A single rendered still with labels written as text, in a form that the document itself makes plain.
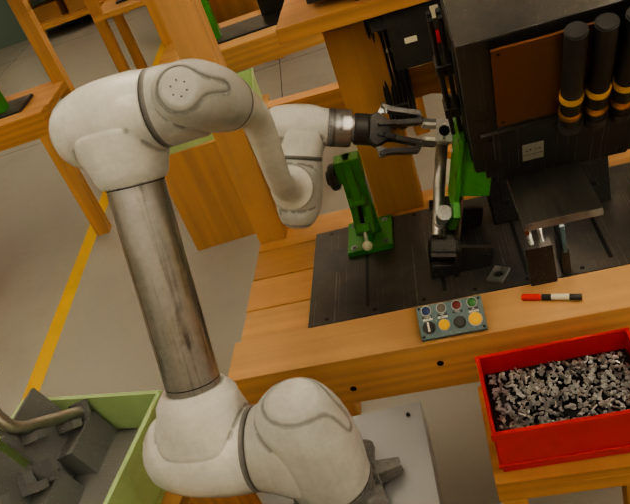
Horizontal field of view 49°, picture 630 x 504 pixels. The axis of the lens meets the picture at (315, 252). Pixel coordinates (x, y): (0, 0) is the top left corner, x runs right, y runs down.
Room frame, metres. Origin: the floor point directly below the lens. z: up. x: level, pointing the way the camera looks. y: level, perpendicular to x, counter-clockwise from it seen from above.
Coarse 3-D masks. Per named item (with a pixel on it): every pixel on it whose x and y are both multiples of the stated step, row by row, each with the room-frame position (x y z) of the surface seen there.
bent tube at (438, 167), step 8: (440, 120) 1.47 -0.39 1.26; (440, 128) 1.47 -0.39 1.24; (448, 128) 1.46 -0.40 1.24; (440, 136) 1.44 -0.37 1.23; (448, 136) 1.44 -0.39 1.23; (440, 144) 1.49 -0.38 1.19; (440, 152) 1.51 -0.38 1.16; (440, 160) 1.51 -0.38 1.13; (440, 168) 1.51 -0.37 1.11; (440, 176) 1.50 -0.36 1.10; (440, 184) 1.48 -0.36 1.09; (440, 192) 1.47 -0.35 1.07; (440, 200) 1.45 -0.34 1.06; (432, 216) 1.44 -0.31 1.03; (432, 224) 1.43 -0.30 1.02; (432, 232) 1.41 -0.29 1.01; (440, 232) 1.40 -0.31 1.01
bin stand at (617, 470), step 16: (480, 400) 1.04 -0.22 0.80; (496, 464) 0.87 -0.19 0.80; (560, 464) 0.82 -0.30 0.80; (576, 464) 0.81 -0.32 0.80; (592, 464) 0.80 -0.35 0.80; (608, 464) 0.78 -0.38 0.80; (624, 464) 0.77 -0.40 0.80; (496, 480) 0.84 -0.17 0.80; (512, 480) 0.82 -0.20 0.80; (528, 480) 0.81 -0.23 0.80; (544, 480) 0.80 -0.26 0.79; (560, 480) 0.80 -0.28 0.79; (576, 480) 0.79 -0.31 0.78; (592, 480) 0.78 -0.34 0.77; (608, 480) 0.77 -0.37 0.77; (624, 480) 0.77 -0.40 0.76; (512, 496) 0.82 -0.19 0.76; (528, 496) 0.81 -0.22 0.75; (624, 496) 0.98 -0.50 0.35
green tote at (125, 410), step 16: (64, 400) 1.37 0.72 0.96; (80, 400) 1.36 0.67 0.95; (96, 400) 1.34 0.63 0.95; (112, 400) 1.32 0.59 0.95; (128, 400) 1.30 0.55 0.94; (144, 400) 1.28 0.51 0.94; (112, 416) 1.33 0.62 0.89; (128, 416) 1.31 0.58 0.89; (144, 416) 1.30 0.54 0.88; (144, 432) 1.17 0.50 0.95; (0, 448) 1.31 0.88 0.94; (128, 464) 1.09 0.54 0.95; (128, 480) 1.07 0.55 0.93; (144, 480) 1.10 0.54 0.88; (112, 496) 1.01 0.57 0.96; (128, 496) 1.05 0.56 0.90; (144, 496) 1.08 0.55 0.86; (160, 496) 1.10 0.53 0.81
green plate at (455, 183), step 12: (456, 132) 1.39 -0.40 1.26; (456, 144) 1.38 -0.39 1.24; (456, 156) 1.36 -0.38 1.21; (468, 156) 1.35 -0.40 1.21; (456, 168) 1.35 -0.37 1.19; (468, 168) 1.35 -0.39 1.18; (456, 180) 1.34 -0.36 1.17; (468, 180) 1.35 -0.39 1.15; (480, 180) 1.34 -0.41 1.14; (456, 192) 1.34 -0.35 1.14; (468, 192) 1.35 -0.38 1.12; (480, 192) 1.34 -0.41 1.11
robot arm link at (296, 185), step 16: (256, 96) 1.18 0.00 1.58; (256, 112) 1.17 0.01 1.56; (240, 128) 1.14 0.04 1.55; (256, 128) 1.23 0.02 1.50; (272, 128) 1.26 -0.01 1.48; (256, 144) 1.27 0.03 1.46; (272, 144) 1.27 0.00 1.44; (272, 160) 1.29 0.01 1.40; (288, 160) 1.47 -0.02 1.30; (304, 160) 1.45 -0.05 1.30; (272, 176) 1.31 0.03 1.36; (288, 176) 1.33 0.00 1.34; (304, 176) 1.41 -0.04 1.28; (320, 176) 1.45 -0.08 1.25; (272, 192) 1.43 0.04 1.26; (288, 192) 1.34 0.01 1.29; (304, 192) 1.39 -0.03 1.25; (320, 192) 1.43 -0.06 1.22; (288, 208) 1.40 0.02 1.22; (304, 208) 1.40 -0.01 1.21; (288, 224) 1.41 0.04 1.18; (304, 224) 1.40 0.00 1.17
